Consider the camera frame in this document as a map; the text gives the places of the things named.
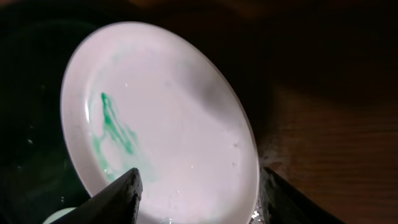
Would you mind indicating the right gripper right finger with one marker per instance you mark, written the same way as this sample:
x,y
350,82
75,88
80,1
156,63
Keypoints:
x,y
284,204

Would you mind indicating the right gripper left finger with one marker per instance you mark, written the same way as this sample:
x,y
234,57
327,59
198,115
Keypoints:
x,y
118,203

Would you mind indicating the white plate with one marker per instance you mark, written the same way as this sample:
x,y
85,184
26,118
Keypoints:
x,y
136,95

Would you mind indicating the round black tray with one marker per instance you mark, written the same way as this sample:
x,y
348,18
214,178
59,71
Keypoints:
x,y
38,177

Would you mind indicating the mint plate, near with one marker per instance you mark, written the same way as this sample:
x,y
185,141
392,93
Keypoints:
x,y
57,215

